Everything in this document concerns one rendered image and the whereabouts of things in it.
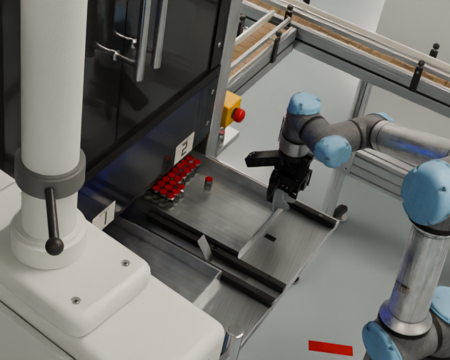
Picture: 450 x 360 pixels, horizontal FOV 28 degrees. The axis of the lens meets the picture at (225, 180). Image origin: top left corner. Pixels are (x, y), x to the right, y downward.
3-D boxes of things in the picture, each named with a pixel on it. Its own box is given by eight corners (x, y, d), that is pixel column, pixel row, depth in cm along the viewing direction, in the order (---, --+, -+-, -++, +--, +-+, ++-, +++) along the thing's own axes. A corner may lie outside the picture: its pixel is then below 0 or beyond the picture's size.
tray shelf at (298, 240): (23, 296, 205) (23, 290, 204) (188, 149, 254) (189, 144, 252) (198, 402, 190) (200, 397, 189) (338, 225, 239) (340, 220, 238)
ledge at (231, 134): (175, 137, 257) (176, 132, 256) (198, 116, 266) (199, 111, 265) (216, 158, 253) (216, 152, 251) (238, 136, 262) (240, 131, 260)
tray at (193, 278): (37, 277, 207) (38, 267, 205) (106, 218, 225) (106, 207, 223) (158, 349, 197) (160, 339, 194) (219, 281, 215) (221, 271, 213)
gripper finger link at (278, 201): (283, 224, 229) (290, 198, 224) (263, 213, 231) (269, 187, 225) (288, 218, 232) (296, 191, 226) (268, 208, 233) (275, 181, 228)
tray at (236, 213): (124, 201, 231) (125, 191, 229) (179, 152, 249) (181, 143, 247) (236, 261, 220) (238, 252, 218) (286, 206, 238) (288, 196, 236)
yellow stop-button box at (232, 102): (203, 118, 249) (206, 97, 245) (216, 106, 254) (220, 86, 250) (226, 129, 247) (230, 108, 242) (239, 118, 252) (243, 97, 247)
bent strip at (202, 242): (193, 258, 219) (196, 241, 216) (200, 251, 221) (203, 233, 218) (243, 284, 215) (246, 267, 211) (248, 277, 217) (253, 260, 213)
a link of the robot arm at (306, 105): (303, 113, 204) (283, 92, 210) (293, 150, 211) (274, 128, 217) (331, 106, 208) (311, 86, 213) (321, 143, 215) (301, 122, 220)
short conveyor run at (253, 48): (186, 150, 256) (193, 106, 246) (142, 128, 261) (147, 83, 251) (296, 53, 304) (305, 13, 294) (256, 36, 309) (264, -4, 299)
